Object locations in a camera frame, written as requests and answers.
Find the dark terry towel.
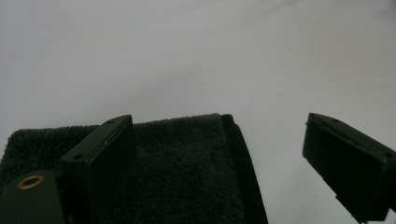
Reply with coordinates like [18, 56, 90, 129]
[0, 113, 269, 224]

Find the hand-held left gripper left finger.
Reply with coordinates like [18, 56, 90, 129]
[58, 114, 136, 224]

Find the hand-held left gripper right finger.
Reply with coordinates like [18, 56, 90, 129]
[302, 112, 396, 224]

